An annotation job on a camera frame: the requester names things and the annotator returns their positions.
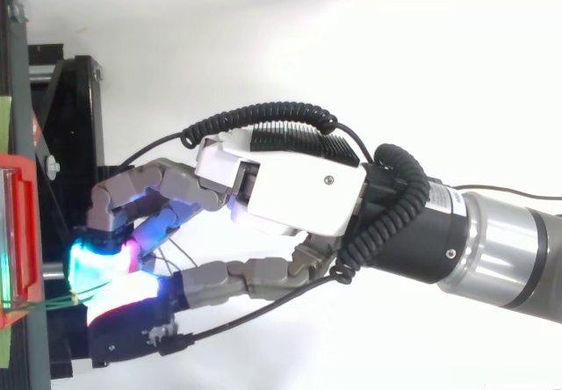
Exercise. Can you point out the black stand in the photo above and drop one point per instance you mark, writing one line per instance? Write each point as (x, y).
(74, 113)

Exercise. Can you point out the red bin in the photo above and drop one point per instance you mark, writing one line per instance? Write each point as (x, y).
(26, 214)

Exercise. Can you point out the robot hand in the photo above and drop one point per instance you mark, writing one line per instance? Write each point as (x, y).
(298, 197)

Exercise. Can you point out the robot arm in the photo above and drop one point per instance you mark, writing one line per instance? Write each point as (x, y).
(483, 249)

